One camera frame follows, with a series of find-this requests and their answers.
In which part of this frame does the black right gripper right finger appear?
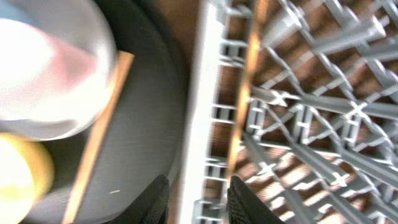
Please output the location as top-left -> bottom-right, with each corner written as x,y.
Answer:
228,175 -> 284,224

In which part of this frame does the grey plastic dishwasher rack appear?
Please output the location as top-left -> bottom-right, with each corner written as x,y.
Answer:
175,0 -> 397,223

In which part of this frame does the pink cup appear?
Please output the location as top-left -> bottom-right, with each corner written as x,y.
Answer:
1,19 -> 97,112

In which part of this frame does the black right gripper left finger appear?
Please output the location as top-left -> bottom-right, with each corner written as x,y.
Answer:
106,175 -> 170,224

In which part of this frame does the white round plate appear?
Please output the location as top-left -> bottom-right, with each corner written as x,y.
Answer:
1,0 -> 117,141

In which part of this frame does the yellow bowl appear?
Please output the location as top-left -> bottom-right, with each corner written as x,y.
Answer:
1,133 -> 55,224

